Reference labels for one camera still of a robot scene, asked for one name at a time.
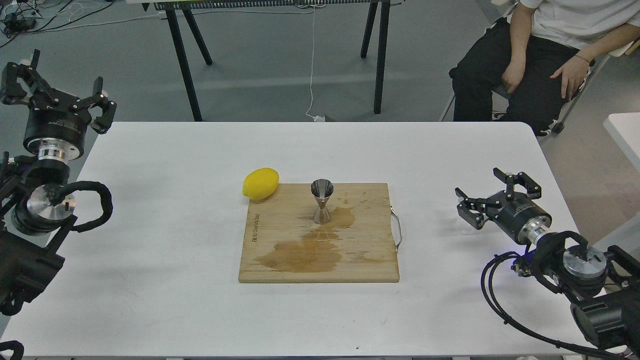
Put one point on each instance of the steel jigger measuring cup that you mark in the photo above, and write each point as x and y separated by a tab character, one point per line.
321	189

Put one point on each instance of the person's left hand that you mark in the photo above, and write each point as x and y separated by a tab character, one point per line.
572	74

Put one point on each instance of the seated person in white shirt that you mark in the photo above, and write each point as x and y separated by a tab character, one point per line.
545	50

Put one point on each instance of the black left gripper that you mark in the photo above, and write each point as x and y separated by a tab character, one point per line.
56	127

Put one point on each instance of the clear glass cup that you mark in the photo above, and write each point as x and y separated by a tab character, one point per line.
466	229

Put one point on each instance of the person's right hand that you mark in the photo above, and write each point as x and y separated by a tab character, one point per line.
514	73

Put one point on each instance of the yellow lemon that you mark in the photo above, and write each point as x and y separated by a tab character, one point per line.
260	184

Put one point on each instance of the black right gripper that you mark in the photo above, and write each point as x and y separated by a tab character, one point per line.
509	209

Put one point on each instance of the black-legged background table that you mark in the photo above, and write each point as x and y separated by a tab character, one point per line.
270	46

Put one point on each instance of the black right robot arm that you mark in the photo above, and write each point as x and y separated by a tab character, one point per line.
602	286

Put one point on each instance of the wooden cutting board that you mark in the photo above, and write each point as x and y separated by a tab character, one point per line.
283	244

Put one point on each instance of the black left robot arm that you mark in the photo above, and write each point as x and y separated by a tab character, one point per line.
43	206

